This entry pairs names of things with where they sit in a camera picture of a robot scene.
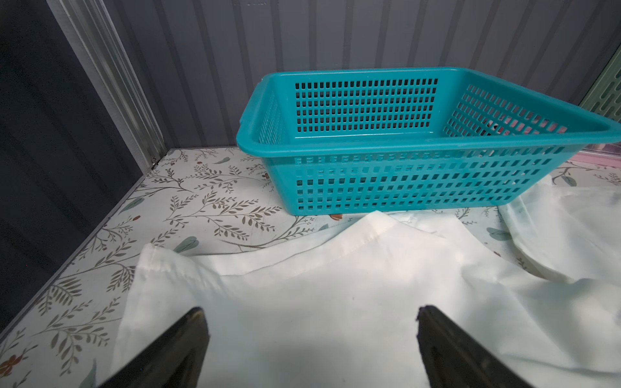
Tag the teal plastic basket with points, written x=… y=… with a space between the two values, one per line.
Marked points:
x=356 y=141

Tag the floral table mat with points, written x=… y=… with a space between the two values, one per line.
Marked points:
x=203 y=201

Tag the pink plastic box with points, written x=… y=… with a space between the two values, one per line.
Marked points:
x=607 y=155

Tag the green file organizer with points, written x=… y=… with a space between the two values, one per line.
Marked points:
x=604 y=98

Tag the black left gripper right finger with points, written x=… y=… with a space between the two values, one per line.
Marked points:
x=452 y=358

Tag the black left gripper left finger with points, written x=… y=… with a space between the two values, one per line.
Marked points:
x=174 y=359

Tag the white shorts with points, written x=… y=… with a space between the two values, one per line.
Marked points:
x=338 y=308

